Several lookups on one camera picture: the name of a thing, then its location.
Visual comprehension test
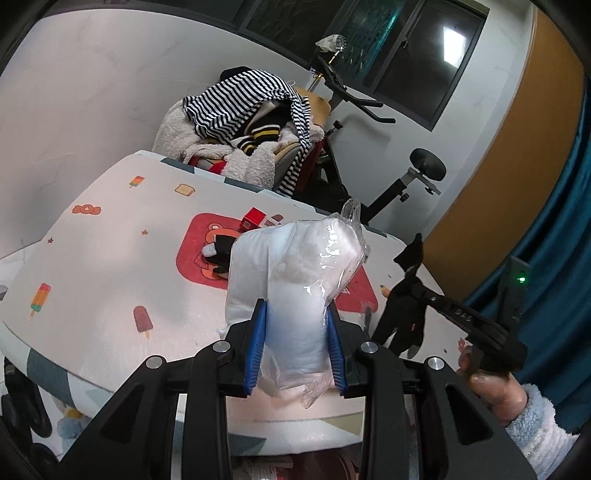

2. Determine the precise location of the teal blue curtain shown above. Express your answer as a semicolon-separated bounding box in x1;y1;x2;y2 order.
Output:
462;87;591;437

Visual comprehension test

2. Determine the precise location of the black glove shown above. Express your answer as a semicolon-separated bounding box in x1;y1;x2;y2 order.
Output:
372;233;427;359

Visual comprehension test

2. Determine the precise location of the light blue fleece sleeve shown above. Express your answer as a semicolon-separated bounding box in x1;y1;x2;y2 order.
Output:
505;384;578;480

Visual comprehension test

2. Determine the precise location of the striped black white shirt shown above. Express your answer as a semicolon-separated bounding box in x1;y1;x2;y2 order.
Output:
182;67;312;197

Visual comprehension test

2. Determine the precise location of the person's right hand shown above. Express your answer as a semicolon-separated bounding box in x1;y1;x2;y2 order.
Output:
457;339;528;427

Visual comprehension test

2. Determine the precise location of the black fabric item on table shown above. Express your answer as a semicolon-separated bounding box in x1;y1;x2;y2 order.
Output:
201;235;236;279

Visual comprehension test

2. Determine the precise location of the dark window with frame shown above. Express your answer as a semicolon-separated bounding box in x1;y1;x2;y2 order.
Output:
104;0;490;130

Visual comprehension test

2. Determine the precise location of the clear bag of white filling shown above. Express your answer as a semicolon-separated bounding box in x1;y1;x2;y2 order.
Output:
225;199;370;408

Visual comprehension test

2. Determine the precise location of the red small carton box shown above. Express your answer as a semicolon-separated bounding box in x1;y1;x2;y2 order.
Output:
239;207;266;232

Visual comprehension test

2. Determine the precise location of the orange wooden door panel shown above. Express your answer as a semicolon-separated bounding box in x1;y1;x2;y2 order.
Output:
425;8;585;300

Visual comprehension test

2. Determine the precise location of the black exercise bike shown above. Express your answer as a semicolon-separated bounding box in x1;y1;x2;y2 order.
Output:
308;34;447;225

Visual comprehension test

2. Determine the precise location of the black tracker with green light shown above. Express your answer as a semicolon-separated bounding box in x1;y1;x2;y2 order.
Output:
498;256;530;334

